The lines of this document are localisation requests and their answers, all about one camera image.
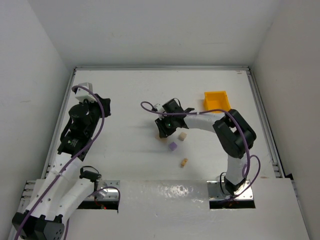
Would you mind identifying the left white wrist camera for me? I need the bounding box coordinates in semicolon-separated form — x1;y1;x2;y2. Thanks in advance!
74;82;96;103

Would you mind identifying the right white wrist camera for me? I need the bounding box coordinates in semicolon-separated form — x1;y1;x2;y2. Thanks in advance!
152;103;165;113

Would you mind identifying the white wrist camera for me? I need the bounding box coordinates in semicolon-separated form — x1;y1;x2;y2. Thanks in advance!
74;82;96;103
152;103;165;113

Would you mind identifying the small orange wood block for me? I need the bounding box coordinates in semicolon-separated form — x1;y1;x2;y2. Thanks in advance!
180;158;188;168

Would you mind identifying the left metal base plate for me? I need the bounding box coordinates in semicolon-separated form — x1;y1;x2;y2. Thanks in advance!
96;180;120;201

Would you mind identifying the purple cube block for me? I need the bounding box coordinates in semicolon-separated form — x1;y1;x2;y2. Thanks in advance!
168;141;178;151

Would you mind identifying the light wood cube block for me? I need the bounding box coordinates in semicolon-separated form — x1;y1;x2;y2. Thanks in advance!
178;132;187;141

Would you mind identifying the yellow plastic bin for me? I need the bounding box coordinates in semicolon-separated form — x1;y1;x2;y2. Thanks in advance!
203;91;231;112

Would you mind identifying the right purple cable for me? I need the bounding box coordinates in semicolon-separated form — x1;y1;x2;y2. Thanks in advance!
140;101;261;201

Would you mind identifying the metal base plate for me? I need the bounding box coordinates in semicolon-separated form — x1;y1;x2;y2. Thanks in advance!
96;180;120;201
206;180;254;201

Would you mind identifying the long light wood block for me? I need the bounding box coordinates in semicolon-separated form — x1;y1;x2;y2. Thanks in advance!
155;134;168;142

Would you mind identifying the purple cable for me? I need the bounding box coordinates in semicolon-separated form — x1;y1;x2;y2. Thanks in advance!
13;85;105;240
140;101;261;201

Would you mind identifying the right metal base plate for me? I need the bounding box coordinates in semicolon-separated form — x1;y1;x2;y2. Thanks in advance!
206;180;254;201

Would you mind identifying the white front cover board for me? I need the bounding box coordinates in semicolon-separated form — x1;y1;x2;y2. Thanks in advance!
66;178;309;240

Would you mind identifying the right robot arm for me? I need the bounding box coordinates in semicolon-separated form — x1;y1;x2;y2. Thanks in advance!
151;99;257;196

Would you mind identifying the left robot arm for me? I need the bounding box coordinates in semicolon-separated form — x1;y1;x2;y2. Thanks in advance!
12;94;111;240

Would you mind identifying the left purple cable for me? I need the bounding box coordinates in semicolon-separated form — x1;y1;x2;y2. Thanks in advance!
13;85;105;240

